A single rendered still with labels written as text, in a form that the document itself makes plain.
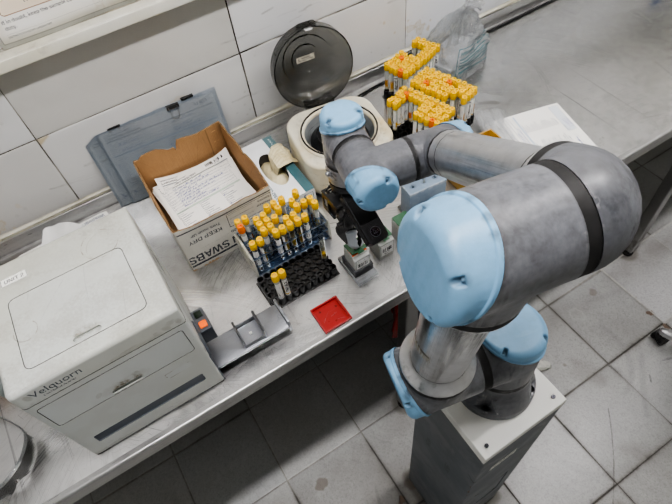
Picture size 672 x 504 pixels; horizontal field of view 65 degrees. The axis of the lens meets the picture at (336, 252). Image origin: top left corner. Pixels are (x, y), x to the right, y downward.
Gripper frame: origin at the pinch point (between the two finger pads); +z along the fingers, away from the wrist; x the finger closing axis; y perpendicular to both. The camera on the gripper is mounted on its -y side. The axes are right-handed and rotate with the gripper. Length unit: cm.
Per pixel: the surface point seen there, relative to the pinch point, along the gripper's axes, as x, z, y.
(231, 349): 33.8, 6.0, -2.8
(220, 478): 58, 97, 8
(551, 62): -90, 10, 30
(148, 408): 52, 4, -6
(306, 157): -4.1, -1.4, 29.3
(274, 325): 23.7, 6.0, -3.0
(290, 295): 17.1, 7.6, 2.5
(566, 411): -55, 97, -40
